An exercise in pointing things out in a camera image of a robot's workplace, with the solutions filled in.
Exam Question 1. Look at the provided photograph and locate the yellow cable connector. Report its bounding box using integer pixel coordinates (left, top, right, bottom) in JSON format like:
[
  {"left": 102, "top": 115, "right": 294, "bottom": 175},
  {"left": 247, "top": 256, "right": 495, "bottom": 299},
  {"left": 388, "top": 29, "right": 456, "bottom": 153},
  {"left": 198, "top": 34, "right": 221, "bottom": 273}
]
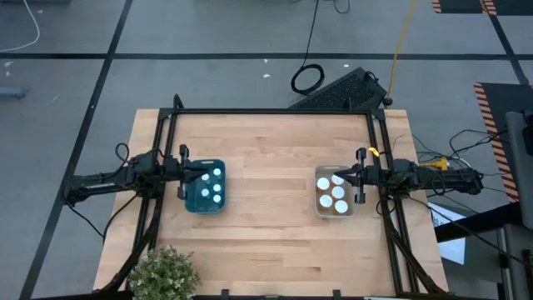
[{"left": 420, "top": 156, "right": 450, "bottom": 171}]

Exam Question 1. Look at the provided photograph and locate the teal plastic bin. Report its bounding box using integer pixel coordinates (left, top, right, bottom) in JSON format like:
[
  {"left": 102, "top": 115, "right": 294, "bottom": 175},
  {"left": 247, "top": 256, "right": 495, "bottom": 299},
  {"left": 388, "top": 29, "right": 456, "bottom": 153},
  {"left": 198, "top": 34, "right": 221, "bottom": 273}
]
[{"left": 184, "top": 157, "right": 227, "bottom": 215}]

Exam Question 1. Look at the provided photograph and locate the black perforated case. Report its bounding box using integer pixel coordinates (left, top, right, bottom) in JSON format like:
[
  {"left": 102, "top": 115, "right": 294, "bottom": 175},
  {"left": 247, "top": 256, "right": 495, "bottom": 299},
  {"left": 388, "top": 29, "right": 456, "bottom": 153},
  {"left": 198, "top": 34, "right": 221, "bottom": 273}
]
[{"left": 288, "top": 66, "right": 388, "bottom": 112}]

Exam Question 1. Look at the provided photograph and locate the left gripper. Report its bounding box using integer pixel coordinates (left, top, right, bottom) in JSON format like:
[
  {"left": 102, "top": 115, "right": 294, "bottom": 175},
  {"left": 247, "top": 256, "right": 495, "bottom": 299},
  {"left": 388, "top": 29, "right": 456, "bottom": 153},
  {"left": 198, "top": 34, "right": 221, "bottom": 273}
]
[{"left": 164, "top": 143, "right": 209, "bottom": 201}]

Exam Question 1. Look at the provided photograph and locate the white sheet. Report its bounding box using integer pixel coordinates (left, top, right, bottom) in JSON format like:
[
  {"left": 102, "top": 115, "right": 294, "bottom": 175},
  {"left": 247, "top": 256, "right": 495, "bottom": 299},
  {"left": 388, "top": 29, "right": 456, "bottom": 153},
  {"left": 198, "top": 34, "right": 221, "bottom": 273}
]
[{"left": 427, "top": 202, "right": 467, "bottom": 266}]

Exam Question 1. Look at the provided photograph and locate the black mat hazard-striped edge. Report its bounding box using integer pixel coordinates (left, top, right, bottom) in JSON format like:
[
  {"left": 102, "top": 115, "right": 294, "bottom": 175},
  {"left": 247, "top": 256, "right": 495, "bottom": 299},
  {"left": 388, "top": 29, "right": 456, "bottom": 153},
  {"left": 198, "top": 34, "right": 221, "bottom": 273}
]
[{"left": 431, "top": 0, "right": 533, "bottom": 17}]

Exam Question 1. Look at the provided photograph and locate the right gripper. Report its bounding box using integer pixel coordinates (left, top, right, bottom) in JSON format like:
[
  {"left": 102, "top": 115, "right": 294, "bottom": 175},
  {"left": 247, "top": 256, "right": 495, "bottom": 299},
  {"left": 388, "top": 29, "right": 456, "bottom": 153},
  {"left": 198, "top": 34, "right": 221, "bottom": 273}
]
[{"left": 334, "top": 147, "right": 382, "bottom": 205}]

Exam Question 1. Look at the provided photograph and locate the black flat bar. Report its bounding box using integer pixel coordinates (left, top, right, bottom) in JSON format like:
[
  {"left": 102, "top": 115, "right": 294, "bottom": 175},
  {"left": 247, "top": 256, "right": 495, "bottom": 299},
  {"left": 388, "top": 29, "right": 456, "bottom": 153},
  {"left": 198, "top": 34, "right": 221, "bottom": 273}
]
[{"left": 433, "top": 201, "right": 525, "bottom": 244}]

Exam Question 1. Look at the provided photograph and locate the coiled black cable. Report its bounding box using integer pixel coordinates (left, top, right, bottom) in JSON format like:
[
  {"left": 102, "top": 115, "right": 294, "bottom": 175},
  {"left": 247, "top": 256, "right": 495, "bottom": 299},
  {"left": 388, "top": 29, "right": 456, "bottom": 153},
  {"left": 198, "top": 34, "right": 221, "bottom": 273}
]
[{"left": 290, "top": 0, "right": 326, "bottom": 97}]

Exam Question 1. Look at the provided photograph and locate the blue-grey floor block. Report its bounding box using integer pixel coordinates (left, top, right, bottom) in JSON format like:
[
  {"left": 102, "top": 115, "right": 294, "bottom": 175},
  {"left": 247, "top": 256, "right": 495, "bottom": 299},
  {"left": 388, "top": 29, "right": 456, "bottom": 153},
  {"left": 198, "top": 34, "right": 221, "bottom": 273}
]
[{"left": 0, "top": 86, "right": 25, "bottom": 99}]

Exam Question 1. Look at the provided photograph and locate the white floor cable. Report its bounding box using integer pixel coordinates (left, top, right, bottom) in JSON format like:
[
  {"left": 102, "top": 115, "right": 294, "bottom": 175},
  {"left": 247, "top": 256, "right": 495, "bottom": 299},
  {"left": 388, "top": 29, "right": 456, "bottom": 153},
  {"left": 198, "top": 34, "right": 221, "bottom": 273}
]
[{"left": 0, "top": 0, "right": 41, "bottom": 53}]

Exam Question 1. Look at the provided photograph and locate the green potted plant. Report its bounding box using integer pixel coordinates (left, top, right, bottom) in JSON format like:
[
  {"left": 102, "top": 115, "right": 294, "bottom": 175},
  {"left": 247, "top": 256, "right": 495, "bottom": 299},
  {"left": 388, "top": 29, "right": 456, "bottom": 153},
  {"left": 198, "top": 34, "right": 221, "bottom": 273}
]
[{"left": 127, "top": 244, "right": 204, "bottom": 300}]

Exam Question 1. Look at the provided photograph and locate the white plastic bin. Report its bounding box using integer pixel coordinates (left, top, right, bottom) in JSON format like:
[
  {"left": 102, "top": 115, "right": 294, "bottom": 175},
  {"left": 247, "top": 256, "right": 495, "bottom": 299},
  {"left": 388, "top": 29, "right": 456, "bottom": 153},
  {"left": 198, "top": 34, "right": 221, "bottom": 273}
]
[{"left": 314, "top": 164, "right": 357, "bottom": 220}]

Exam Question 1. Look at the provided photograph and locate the grey metal cart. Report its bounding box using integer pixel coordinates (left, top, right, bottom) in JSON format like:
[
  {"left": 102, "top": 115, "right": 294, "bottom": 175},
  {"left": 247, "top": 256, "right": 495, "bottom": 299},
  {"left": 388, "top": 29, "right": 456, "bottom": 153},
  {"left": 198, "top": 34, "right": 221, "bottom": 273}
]
[{"left": 497, "top": 110, "right": 533, "bottom": 300}]

